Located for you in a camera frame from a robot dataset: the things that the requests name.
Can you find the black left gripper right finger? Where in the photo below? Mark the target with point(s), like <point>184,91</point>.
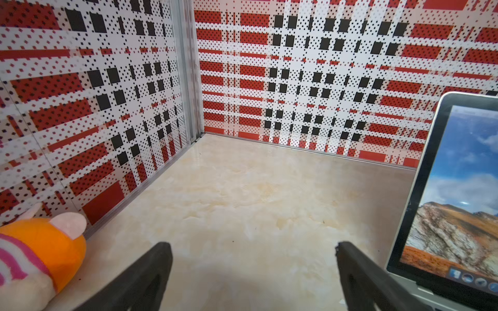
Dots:
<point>366,286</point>

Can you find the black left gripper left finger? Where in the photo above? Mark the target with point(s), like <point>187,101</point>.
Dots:
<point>140,287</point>

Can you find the silver open laptop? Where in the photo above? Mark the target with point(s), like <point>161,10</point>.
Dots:
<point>445,251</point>

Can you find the orange plush doll toy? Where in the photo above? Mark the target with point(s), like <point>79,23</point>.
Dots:
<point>39,257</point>

